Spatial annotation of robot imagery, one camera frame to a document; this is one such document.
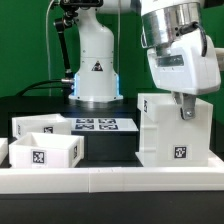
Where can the white barrier wall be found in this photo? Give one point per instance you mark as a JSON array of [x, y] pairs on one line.
[[3, 149], [91, 180]]

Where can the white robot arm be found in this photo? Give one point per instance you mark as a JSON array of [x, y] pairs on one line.
[[163, 22]]

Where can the white front drawer box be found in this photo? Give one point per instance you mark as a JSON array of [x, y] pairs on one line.
[[41, 150]]

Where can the white left barrier wall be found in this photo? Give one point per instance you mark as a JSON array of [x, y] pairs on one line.
[[3, 149]]

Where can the white front barrier wall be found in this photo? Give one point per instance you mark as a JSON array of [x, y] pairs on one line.
[[91, 180]]

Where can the white rear drawer box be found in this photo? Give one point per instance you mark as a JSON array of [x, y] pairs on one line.
[[50, 123]]

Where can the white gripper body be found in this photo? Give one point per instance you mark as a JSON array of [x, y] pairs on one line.
[[185, 70]]

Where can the white drawer box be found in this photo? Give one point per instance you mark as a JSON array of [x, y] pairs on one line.
[[50, 123], [41, 150]]

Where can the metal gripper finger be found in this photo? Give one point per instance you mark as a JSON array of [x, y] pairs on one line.
[[186, 103]]

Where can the marker tag sheet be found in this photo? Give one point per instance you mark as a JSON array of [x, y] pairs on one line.
[[103, 124]]

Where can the white drawer cabinet frame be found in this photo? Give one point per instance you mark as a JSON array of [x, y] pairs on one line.
[[167, 140]]

